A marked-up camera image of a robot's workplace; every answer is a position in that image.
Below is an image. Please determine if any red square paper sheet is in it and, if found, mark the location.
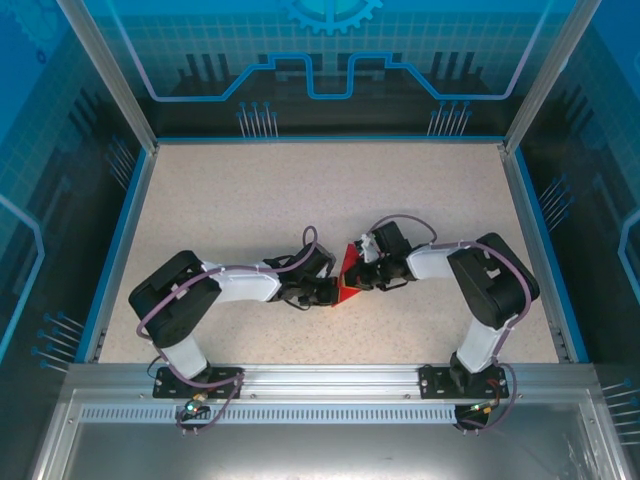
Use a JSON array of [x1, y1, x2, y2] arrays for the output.
[[331, 242, 374, 308]]

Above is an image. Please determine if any steel sheet tray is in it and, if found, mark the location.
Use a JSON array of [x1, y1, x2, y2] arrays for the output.
[[27, 388, 624, 480]]

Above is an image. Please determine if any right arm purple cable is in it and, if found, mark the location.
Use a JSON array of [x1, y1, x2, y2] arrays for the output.
[[367, 213, 534, 437]]

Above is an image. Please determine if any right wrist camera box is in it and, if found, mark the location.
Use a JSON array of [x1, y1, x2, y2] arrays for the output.
[[356, 233, 384, 265]]

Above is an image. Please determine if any aluminium extrusion rail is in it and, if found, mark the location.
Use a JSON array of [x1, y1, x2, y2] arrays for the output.
[[64, 363, 599, 401]]

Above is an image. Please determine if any slotted cable duct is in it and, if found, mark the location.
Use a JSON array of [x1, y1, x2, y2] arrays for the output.
[[78, 405, 459, 426]]

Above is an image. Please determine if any blue edged side rail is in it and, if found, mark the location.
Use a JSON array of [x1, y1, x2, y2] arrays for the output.
[[499, 142, 590, 364], [82, 144, 159, 364]]

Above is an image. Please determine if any cable plug connector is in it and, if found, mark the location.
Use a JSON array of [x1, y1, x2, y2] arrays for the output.
[[467, 397, 503, 416], [180, 392, 210, 420]]

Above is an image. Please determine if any aluminium frame post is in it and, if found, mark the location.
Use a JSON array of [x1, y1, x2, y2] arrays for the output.
[[502, 0, 605, 154], [53, 0, 161, 154]]

